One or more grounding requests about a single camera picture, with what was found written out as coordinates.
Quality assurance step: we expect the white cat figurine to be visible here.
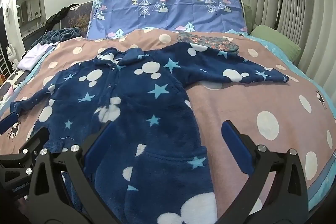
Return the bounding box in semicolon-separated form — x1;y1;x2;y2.
7;46;19;69

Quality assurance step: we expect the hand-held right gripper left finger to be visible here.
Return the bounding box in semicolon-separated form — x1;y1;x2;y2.
28;121;118;224

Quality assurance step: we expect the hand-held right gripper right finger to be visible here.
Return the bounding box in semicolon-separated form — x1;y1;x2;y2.
218;120;310;224

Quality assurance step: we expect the dark teal fleece blanket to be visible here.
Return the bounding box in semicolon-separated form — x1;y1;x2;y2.
31;27;80;47

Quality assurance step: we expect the green pillow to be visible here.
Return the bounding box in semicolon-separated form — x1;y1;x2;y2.
249;25;302;62

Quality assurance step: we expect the white ladder shelf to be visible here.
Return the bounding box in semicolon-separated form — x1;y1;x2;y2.
0;47;8;83

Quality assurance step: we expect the pink polka-dot blanket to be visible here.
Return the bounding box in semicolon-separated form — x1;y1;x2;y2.
0;28;336;211

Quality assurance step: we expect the purple tree-print sheet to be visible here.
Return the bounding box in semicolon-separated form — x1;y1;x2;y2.
87;0;246;39

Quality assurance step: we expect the black garment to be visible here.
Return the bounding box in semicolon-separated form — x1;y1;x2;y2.
46;5;79;30

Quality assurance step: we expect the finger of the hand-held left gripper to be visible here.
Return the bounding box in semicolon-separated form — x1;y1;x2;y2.
18;127;52;159
0;112;20;136

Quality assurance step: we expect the grey pleated curtain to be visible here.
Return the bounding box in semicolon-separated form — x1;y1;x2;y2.
249;0;336;98

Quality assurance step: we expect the wall mirror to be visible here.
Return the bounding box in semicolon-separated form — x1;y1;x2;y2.
17;0;42;22

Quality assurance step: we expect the dark floral headboard panel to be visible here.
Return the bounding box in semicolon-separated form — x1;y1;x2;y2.
60;1;95;37

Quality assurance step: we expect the floral folded garment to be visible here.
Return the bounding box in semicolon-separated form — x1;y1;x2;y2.
177;32;240;54

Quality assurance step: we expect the navy star-print fleece pajama top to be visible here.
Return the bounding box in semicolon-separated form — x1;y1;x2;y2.
10;43;290;224

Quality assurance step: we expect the pink polka dot blanket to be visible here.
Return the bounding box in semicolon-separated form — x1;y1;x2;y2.
0;27;336;224

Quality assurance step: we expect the lavender folded cloth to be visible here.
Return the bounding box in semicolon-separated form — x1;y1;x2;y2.
18;42;61;70

